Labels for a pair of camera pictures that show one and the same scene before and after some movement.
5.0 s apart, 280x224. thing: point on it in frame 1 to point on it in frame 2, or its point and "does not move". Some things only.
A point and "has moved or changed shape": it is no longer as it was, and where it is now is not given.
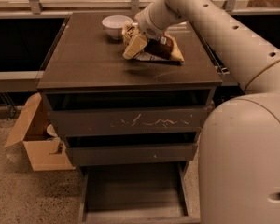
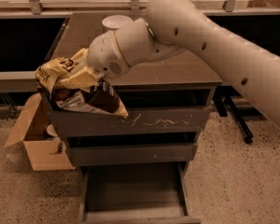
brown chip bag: (158, 49) has moved or changed shape
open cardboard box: (45, 151) does not move
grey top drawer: (91, 112) does not move
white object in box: (50, 131) does not move
